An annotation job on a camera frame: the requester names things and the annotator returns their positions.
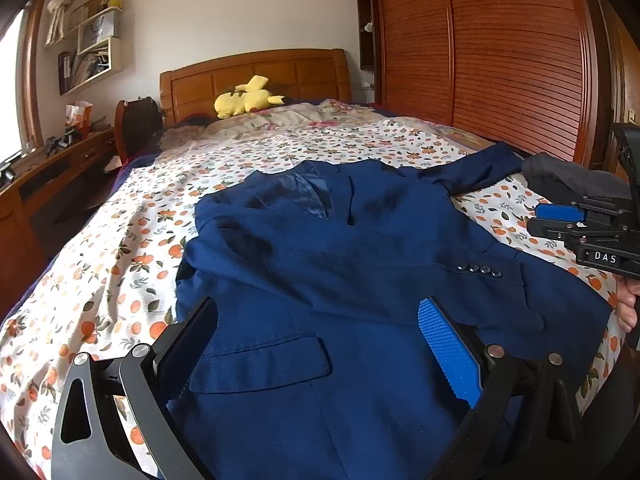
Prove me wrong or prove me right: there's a window with wooden frame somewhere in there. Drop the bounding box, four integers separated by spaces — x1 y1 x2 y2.
1 0 44 162

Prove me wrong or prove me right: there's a wooden louvered wardrobe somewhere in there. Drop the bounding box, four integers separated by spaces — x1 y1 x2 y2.
357 0 611 169

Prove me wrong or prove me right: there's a wooden door with handle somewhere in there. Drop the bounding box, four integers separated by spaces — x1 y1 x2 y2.
606 3 639 125

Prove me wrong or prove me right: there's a yellow pikachu plush toy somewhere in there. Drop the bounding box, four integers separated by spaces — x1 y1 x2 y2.
214 75 285 119

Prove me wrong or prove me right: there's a floral quilt blanket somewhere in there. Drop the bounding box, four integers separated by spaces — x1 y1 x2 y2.
157 99 491 151

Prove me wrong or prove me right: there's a wooden bed headboard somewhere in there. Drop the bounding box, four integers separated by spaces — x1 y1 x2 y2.
160 49 352 126

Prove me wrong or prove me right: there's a person right hand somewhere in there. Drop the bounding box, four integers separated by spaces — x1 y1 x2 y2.
615 275 640 333

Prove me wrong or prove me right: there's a wooden desk cabinet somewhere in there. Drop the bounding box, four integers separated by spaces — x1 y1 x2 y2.
1 128 116 314

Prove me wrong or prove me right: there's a navy blue suit jacket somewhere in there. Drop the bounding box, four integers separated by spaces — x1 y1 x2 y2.
169 144 611 479

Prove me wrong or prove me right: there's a white wall shelf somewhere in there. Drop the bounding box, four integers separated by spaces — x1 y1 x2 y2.
44 0 124 96

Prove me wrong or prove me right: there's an orange white paper bag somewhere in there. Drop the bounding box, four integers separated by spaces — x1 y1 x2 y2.
65 101 92 136

